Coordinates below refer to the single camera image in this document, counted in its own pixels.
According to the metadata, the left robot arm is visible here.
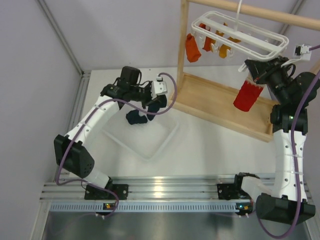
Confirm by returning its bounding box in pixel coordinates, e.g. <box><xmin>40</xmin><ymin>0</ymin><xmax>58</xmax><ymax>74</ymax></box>
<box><xmin>53</xmin><ymin>66</ymin><xmax>167</xmax><ymax>199</ymax></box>

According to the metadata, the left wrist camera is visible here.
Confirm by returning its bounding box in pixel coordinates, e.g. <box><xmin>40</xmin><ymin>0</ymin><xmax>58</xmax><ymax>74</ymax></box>
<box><xmin>151</xmin><ymin>76</ymin><xmax>168</xmax><ymax>99</ymax></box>

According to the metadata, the aluminium corner frame post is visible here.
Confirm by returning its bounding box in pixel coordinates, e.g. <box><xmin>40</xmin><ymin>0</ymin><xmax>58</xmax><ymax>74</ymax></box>
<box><xmin>35</xmin><ymin>0</ymin><xmax>84</xmax><ymax>76</ymax></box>

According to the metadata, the orange sock near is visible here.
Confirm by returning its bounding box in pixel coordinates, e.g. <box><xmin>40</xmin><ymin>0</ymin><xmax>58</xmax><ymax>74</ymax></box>
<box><xmin>199</xmin><ymin>23</ymin><xmax>213</xmax><ymax>52</ymax></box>

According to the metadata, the navy blue sock pair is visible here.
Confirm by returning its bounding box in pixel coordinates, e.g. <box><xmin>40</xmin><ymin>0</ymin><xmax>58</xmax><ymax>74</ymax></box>
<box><xmin>147</xmin><ymin>95</ymin><xmax>168</xmax><ymax>113</ymax></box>

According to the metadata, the grey slotted cable duct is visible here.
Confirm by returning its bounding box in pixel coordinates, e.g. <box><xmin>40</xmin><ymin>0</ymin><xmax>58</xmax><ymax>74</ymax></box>
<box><xmin>49</xmin><ymin>201</ymin><xmax>251</xmax><ymax>213</ymax></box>

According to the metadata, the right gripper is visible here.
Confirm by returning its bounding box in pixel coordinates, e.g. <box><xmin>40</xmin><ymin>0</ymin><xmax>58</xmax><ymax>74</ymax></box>
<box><xmin>245</xmin><ymin>56</ymin><xmax>291</xmax><ymax>104</ymax></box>

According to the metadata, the aluminium rail beam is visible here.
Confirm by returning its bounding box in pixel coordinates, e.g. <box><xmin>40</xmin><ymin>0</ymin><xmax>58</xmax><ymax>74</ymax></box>
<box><xmin>40</xmin><ymin>174</ymin><xmax>235</xmax><ymax>202</ymax></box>

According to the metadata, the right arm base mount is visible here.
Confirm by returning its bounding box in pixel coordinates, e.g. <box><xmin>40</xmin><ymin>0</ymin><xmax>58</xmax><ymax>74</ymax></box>
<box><xmin>217</xmin><ymin>172</ymin><xmax>250</xmax><ymax>200</ymax></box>

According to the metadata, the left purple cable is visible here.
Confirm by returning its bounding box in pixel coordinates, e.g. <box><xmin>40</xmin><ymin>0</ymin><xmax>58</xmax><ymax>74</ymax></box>
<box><xmin>55</xmin><ymin>72</ymin><xmax>179</xmax><ymax>219</ymax></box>

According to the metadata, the yellow sock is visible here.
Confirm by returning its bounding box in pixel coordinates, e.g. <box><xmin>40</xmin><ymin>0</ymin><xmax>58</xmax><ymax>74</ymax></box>
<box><xmin>228</xmin><ymin>36</ymin><xmax>241</xmax><ymax>45</ymax></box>
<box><xmin>215</xmin><ymin>30</ymin><xmax>231</xmax><ymax>59</ymax></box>

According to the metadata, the orange sock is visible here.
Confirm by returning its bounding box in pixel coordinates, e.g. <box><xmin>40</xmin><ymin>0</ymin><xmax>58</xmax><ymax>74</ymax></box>
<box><xmin>199</xmin><ymin>23</ymin><xmax>213</xmax><ymax>52</ymax></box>
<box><xmin>185</xmin><ymin>33</ymin><xmax>202</xmax><ymax>63</ymax></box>

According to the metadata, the orange sock far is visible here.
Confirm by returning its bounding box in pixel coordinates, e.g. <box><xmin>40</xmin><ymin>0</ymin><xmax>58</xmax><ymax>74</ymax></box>
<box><xmin>185</xmin><ymin>33</ymin><xmax>202</xmax><ymax>63</ymax></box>

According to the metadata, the clear plastic bin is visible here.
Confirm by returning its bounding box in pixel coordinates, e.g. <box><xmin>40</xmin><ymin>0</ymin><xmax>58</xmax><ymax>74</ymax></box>
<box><xmin>102</xmin><ymin>110</ymin><xmax>179</xmax><ymax>161</ymax></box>

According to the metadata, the red and beige sock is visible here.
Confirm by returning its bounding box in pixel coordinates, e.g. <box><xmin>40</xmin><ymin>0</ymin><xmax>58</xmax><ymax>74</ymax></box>
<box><xmin>233</xmin><ymin>75</ymin><xmax>265</xmax><ymax>112</ymax></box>

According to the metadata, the white plastic clip hanger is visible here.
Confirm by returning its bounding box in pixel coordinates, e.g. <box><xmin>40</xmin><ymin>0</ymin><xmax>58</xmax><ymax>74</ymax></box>
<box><xmin>191</xmin><ymin>0</ymin><xmax>289</xmax><ymax>62</ymax></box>

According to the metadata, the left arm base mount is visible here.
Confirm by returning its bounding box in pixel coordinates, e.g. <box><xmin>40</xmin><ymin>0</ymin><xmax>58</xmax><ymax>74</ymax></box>
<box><xmin>84</xmin><ymin>183</ymin><xmax>129</xmax><ymax>200</ymax></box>

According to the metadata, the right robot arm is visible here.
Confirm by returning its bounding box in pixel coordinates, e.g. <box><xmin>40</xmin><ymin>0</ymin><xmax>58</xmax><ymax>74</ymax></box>
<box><xmin>233</xmin><ymin>56</ymin><xmax>320</xmax><ymax>225</ymax></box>

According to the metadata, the wooden drying rack frame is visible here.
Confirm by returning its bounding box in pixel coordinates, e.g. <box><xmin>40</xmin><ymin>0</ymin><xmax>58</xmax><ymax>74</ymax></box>
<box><xmin>171</xmin><ymin>0</ymin><xmax>320</xmax><ymax>142</ymax></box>

